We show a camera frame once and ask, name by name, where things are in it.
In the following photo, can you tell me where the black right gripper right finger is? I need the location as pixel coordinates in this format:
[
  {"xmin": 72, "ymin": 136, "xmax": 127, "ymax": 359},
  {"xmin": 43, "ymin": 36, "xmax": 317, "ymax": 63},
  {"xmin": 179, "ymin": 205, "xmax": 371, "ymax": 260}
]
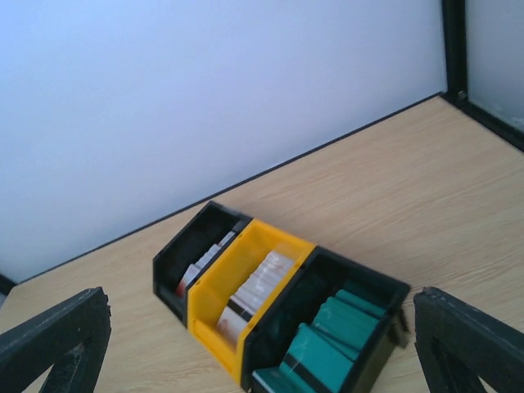
[{"xmin": 413, "ymin": 287, "xmax": 523, "ymax": 392}]

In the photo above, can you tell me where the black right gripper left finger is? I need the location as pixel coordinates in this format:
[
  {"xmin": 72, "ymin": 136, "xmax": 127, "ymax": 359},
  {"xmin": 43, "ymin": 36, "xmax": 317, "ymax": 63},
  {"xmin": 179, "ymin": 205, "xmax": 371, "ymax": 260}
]
[{"xmin": 1, "ymin": 287, "xmax": 111, "ymax": 392}]

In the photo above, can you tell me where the black bin with teal cards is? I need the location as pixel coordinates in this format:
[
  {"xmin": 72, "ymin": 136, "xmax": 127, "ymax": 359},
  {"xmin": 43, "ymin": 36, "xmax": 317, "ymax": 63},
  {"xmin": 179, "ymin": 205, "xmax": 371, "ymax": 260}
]
[{"xmin": 240, "ymin": 246, "xmax": 411, "ymax": 392}]

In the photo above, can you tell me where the yellow card bin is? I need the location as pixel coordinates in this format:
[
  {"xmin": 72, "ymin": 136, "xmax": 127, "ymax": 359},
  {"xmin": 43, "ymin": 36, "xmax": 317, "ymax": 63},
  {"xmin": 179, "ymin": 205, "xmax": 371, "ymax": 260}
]
[{"xmin": 187, "ymin": 219, "xmax": 315, "ymax": 383}]

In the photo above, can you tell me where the red white cards stack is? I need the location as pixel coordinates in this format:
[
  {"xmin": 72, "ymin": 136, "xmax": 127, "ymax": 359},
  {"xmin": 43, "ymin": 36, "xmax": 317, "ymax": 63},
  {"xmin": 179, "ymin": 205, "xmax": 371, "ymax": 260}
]
[{"xmin": 175, "ymin": 231, "xmax": 236, "ymax": 297}]

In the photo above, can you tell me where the teal cards stack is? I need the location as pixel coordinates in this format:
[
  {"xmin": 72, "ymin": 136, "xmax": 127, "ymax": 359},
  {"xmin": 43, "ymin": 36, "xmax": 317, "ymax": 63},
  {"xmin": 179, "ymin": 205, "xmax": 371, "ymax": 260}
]
[{"xmin": 252, "ymin": 288, "xmax": 386, "ymax": 392}]

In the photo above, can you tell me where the black card bin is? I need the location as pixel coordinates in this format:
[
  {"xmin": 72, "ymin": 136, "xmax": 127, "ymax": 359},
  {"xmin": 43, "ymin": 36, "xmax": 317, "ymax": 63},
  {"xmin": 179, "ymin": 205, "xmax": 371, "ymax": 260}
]
[{"xmin": 152, "ymin": 201, "xmax": 252, "ymax": 325}]

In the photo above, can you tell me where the black enclosure frame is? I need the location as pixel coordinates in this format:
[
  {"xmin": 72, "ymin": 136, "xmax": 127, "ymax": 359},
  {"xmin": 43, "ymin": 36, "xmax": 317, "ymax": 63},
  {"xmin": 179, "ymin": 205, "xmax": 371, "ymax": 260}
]
[{"xmin": 0, "ymin": 0, "xmax": 524, "ymax": 296}]

